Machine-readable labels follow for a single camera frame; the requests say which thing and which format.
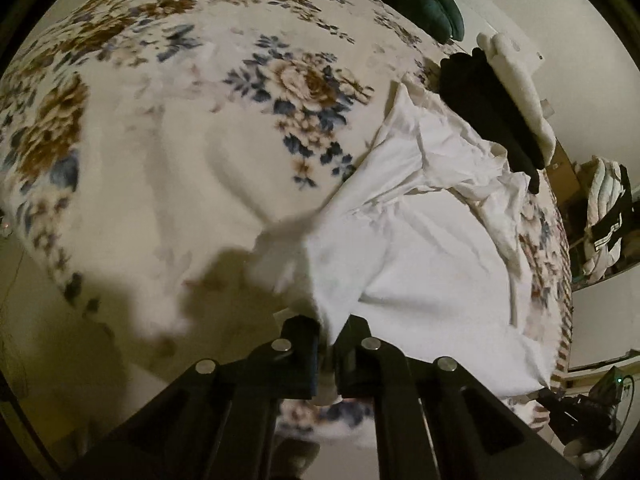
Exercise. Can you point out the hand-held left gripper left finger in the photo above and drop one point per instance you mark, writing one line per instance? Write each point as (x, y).
(305, 360)

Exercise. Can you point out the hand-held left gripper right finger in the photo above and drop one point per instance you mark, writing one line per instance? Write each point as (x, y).
(350, 365)

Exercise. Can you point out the white shirt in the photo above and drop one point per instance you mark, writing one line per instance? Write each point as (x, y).
(425, 260)

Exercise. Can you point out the white and black clothes pile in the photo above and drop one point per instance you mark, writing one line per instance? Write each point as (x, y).
(600, 195)

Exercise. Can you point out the brown cardboard box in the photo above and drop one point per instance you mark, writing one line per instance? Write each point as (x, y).
(567, 190)

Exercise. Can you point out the floral print blanket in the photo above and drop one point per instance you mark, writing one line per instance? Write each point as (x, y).
(175, 160)

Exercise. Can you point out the black cloth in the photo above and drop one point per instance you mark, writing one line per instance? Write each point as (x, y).
(485, 105)

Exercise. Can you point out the cream white cloth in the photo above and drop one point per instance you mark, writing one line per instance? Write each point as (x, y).
(520, 85)

